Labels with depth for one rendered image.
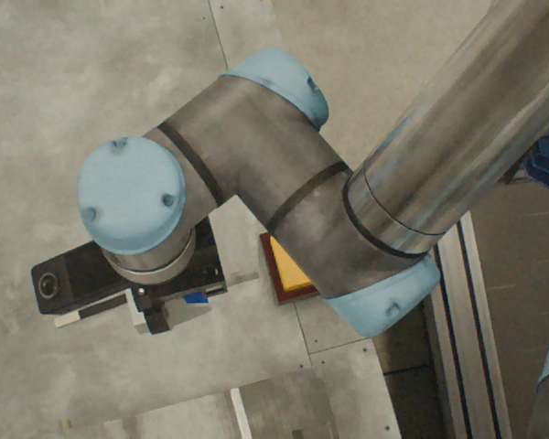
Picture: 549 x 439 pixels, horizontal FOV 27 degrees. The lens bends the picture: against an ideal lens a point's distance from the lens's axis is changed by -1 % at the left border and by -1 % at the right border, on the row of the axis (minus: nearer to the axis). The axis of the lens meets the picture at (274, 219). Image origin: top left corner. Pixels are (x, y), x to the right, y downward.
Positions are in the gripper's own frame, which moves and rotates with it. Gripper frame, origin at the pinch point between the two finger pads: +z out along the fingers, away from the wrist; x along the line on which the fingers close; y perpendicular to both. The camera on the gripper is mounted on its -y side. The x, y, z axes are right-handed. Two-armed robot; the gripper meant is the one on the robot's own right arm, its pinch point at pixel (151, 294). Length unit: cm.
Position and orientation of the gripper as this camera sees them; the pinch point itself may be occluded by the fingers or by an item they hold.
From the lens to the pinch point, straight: 113.8
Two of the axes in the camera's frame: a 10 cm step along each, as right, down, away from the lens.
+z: 0.1, 2.6, 9.7
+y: 9.6, -2.6, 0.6
